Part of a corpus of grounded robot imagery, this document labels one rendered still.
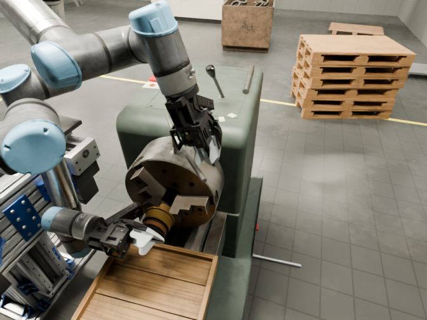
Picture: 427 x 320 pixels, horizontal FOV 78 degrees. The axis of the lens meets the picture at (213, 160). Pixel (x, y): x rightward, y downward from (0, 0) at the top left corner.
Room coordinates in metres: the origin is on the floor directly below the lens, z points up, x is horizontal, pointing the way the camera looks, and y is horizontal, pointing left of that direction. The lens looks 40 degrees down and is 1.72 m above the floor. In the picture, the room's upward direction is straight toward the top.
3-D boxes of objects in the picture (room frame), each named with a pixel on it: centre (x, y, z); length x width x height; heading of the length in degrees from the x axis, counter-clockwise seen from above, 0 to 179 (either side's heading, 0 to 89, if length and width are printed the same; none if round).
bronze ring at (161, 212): (0.49, 0.17, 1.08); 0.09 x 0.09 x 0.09; 76
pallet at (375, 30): (7.08, -3.52, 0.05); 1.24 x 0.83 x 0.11; 68
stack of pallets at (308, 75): (3.29, -1.66, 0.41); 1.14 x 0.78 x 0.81; 89
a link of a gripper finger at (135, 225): (0.45, 0.23, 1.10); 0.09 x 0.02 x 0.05; 75
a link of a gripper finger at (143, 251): (0.42, 0.19, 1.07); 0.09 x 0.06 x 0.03; 75
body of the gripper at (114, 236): (0.44, 0.29, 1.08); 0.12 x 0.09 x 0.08; 75
